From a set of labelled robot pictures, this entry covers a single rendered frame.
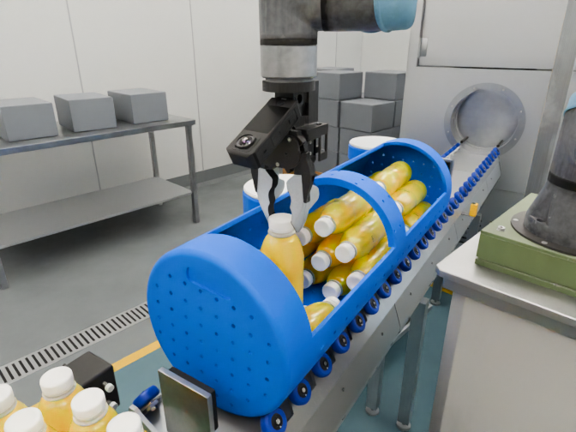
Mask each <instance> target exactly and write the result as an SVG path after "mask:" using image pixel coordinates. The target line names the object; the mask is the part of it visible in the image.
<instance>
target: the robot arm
mask: <svg viewBox="0 0 576 432"><path fill-rule="evenodd" d="M417 1H418V0H259V26H260V45H262V46H260V51H261V77H262V78H265V79H266V80H263V81H262V91H264V92H269V93H274V98H270V100H268V102H267V103H266V104H265V105H264V106H263V107H262V108H261V109H260V111H259V112H258V113H257V114H256V115H255V116H254V117H253V118H252V120H251V121H250V122H249V123H248V124H247V125H246V126H245V128H244V129H243V130H242V131H241V132H240V133H239V134H238V135H237V137H236V138H235V139H234V140H233V141H232V142H231V143H230V145H229V146H228V147H227V148H226V151H227V152H228V154H229V156H230V158H231V161H232V163H233V164H234V165H240V166H244V167H248V168H251V175H252V178H253V183H254V187H255V192H256V193H257V196H258V200H259V202H260V205H261V209H262V211H263V212H264V215H265V217H266V219H267V222H268V218H269V216H270V215H272V214H275V212H274V202H275V200H276V199H277V198H278V197H279V196H280V195H281V194H282V193H283V191H284V188H285V180H283V179H280V178H279V168H284V169H285V171H286V172H287V173H291V172H293V171H294V175H293V176H292V177H291V178H290V179H289V180H288V181H287V182H286V187H287V191H288V193H289V194H290V196H291V205H290V209H291V213H292V216H291V224H292V226H293V228H294V229H295V231H296V232H300V231H301V230H302V228H303V226H304V224H305V222H306V219H307V217H308V214H309V210H310V208H312V206H313V205H314V204H315V203H316V202H317V200H318V198H319V189H318V188H317V187H316V186H314V185H313V183H314V180H315V165H314V162H315V161H316V154H317V153H318V161H322V160H324V159H327V135H328V123H319V122H318V97H319V81H316V80H313V78H315V77H316V76H317V38H318V31H324V32H364V33H378V32H380V31H382V32H384V33H390V32H392V31H398V30H407V29H409V28H411V27H412V25H413V23H414V20H415V16H416V11H417ZM563 116H564V118H563V122H562V125H561V131H560V134H559V137H558V141H557V143H556V147H555V153H554V156H553V159H552V163H551V166H550V169H549V175H548V178H547V182H546V184H545V185H544V186H543V188H542V189H541V191H540V192H539V194H538V195H537V197H536V199H535V200H534V201H533V202H532V204H531V205H530V207H529V208H528V209H527V211H526V213H525V219H524V226H525V228H526V229H527V230H528V231H530V232H531V233H533V234H534V235H536V236H538V237H540V238H542V239H544V240H546V241H549V242H552V243H555V244H558V245H560V246H564V247H567V248H570V249H576V92H575V93H573V94H572V95H571V97H570V99H569V101H568V104H567V108H566V109H565V110H564V112H563ZM322 135H325V151H324V152H321V136H322ZM317 138H319V139H318V146H316V139H317Z"/></svg>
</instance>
